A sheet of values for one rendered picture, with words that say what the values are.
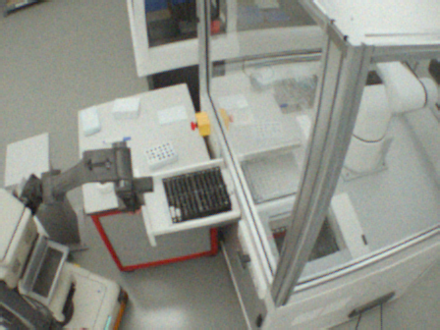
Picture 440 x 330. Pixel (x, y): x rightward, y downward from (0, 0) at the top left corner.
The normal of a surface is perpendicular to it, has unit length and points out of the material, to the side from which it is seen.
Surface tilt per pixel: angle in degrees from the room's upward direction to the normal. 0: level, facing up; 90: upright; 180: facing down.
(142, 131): 0
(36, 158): 0
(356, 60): 90
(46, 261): 0
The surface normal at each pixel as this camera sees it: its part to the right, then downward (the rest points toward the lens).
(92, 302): -0.01, -0.59
